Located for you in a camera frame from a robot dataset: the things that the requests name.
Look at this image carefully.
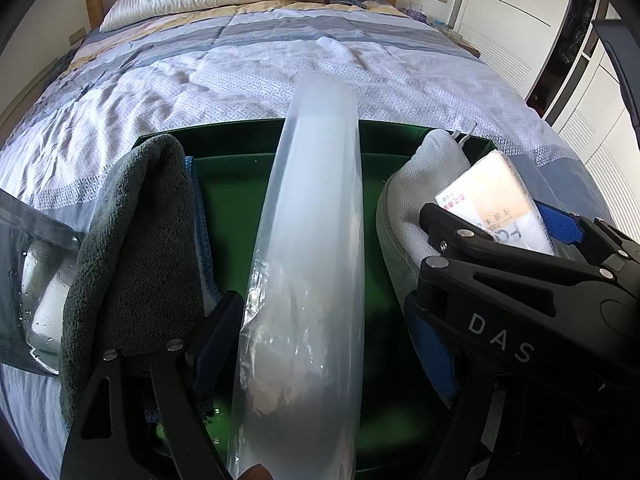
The striped duvet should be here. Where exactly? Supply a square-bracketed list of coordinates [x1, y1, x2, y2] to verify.
[0, 0, 616, 480]

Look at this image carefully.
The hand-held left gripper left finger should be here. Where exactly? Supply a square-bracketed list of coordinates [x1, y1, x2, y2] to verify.
[60, 290, 246, 480]

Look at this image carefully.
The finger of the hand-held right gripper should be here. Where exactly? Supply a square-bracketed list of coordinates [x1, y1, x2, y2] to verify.
[419, 202, 618, 283]
[537, 199, 640, 281]

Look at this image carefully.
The wooden nightstand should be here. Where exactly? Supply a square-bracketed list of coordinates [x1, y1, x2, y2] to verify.
[440, 25, 483, 58]

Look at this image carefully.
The tissue packet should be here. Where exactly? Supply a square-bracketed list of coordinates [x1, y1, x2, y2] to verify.
[434, 151, 557, 257]

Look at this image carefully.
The white wardrobe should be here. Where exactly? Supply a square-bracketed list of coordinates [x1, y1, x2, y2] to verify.
[447, 0, 640, 221]

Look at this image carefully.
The green tray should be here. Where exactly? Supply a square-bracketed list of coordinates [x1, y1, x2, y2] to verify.
[135, 119, 501, 480]

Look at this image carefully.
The white knitted cloth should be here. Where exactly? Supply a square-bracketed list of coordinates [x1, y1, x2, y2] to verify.
[375, 129, 556, 311]

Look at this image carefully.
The black flat bar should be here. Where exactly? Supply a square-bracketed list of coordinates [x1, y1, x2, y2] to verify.
[591, 19, 640, 128]

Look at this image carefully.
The clear plastic packet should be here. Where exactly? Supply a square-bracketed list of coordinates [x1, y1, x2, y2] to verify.
[225, 74, 365, 480]

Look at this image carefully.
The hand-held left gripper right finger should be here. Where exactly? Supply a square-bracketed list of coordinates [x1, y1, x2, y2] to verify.
[404, 292, 501, 480]

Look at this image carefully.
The dark grey towel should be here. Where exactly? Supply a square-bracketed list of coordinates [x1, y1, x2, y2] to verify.
[59, 135, 221, 431]

